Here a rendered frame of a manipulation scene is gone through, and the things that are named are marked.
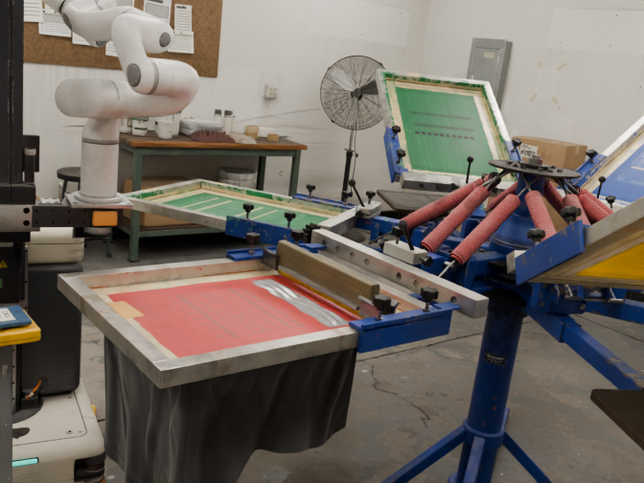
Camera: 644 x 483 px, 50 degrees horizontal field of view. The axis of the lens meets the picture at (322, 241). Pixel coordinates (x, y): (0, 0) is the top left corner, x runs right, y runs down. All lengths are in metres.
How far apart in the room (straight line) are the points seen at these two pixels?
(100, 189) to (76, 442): 0.93
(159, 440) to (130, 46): 0.89
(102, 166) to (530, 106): 4.99
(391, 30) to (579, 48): 1.82
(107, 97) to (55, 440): 1.21
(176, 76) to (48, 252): 1.05
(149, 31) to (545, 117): 4.99
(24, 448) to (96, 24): 1.35
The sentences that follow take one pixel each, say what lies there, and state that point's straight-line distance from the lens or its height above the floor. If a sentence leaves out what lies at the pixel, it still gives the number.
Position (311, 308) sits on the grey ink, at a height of 0.96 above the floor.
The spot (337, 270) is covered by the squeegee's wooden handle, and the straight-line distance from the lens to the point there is 1.79.
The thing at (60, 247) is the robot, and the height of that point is 0.85.
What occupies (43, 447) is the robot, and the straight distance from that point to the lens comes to 2.49.
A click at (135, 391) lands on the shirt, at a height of 0.78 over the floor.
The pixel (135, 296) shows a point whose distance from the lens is 1.79.
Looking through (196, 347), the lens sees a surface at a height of 0.96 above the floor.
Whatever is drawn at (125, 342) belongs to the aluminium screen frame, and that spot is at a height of 0.98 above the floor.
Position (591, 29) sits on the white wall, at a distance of 6.25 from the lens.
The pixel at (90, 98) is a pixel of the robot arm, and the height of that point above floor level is 1.42.
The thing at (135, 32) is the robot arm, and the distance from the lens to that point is 1.69.
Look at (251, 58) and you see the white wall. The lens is 6.10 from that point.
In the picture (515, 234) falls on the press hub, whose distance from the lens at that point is 2.39.
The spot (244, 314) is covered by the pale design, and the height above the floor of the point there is 0.96.
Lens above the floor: 1.57
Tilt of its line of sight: 15 degrees down
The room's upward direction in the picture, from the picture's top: 7 degrees clockwise
